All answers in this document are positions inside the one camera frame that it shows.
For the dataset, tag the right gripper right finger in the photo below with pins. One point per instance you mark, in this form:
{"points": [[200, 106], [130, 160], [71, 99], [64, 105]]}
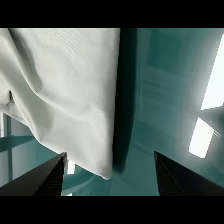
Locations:
{"points": [[176, 180]]}

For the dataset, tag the white garment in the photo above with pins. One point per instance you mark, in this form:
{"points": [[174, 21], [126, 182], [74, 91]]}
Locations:
{"points": [[66, 90]]}

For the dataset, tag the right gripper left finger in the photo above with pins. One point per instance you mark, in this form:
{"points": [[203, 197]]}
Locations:
{"points": [[43, 180]]}

